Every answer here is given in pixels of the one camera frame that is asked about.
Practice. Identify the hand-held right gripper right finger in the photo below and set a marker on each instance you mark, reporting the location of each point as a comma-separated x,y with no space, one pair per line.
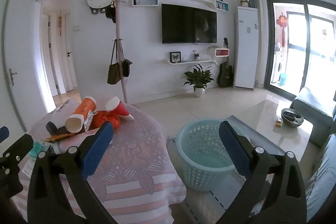
232,146

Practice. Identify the black round bowl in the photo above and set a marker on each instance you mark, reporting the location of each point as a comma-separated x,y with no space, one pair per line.
292,117

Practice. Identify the black hat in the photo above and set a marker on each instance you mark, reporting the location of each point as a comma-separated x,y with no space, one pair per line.
110,12

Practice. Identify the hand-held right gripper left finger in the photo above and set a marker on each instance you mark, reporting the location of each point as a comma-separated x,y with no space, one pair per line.
97,148

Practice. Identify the small blue bin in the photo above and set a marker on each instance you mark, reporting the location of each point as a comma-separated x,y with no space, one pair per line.
283,79

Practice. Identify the dark acoustic guitar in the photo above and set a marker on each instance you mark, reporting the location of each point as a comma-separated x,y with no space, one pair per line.
225,74

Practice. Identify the small white blue box shelf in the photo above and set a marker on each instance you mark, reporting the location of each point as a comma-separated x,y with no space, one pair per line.
221,5

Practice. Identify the white wall switch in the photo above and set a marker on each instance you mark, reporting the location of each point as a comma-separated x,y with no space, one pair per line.
76,28

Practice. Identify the small flower vase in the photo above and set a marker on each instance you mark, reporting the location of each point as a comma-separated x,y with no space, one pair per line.
244,2

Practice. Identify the pink patterned tablecloth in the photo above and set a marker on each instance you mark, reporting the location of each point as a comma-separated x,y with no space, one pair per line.
136,161

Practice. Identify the small yellow box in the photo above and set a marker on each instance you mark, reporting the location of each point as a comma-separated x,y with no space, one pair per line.
278,123

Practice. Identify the orange paper cup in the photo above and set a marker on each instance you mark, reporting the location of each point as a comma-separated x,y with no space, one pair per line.
84,108

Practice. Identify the red white box shelf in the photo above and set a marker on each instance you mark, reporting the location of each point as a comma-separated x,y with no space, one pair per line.
221,52

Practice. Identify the blue grey patterned rug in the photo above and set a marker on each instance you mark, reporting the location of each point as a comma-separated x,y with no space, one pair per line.
210,203

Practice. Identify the brown tote bag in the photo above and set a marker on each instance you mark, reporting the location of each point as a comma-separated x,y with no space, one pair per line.
113,73

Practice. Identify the white washing machine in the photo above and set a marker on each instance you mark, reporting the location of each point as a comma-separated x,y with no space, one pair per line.
278,66

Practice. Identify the framed butterfly picture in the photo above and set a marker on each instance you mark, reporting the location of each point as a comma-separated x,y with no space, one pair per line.
175,57

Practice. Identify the wooden coat rack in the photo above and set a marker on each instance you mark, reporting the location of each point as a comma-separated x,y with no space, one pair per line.
118,29

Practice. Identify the orange hallway hanging ornament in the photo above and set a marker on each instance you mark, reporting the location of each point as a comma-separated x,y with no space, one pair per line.
60,22

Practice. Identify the grey sofa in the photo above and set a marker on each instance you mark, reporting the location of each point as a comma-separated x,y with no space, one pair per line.
309,103

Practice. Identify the small potted shelf plant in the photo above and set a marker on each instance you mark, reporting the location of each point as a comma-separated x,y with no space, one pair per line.
197,56

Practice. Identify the detergent bottle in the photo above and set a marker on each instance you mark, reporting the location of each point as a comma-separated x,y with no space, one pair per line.
278,47

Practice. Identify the dark framed sliding glass door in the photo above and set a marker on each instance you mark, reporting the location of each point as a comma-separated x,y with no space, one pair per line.
299,43

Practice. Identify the white hallway door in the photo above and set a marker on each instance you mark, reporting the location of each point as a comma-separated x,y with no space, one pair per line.
71,61
53,61

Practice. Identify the white printed packaging bag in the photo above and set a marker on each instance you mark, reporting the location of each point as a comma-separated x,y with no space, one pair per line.
64,111

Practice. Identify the short curved white shelf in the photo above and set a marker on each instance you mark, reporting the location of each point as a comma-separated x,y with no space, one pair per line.
189,62

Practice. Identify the green potted floor plant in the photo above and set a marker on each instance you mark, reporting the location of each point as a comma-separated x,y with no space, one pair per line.
199,77

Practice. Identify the dark brown bottle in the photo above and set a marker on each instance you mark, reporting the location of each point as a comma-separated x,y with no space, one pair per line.
56,129

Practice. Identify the white plastic tube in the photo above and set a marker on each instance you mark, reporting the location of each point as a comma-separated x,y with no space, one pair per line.
61,147

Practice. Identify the yellow brown snack wrapper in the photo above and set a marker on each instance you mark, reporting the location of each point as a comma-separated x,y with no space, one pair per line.
61,137

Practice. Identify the long white blue box shelf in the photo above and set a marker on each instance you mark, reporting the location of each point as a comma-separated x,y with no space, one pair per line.
144,0

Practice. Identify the red knot hanging ornament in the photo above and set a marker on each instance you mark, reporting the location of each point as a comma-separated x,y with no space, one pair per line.
282,22

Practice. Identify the light blue plastic basket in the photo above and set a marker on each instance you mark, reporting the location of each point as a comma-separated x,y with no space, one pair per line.
199,161

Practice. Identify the small black bag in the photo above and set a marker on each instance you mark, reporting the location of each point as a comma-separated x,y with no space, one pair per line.
126,67

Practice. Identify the green white tissue packet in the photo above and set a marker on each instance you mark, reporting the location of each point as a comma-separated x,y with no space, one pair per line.
26,167

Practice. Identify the white dotted paper wrapper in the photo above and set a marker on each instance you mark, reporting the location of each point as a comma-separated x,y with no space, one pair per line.
89,120

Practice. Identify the orange plastic bag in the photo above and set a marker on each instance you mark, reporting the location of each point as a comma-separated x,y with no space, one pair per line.
106,119

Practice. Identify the glass coffee table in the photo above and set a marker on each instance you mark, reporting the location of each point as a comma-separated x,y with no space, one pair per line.
262,113

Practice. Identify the wall-mounted black television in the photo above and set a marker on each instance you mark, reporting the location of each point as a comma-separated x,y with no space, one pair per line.
189,24

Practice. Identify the red paper cup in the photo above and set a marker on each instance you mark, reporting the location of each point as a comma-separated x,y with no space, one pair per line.
122,108

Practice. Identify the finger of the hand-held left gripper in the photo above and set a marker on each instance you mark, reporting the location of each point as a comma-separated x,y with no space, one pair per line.
18,146
3,132

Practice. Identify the white tall cabinet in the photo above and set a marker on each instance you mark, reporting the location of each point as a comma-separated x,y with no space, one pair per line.
245,50

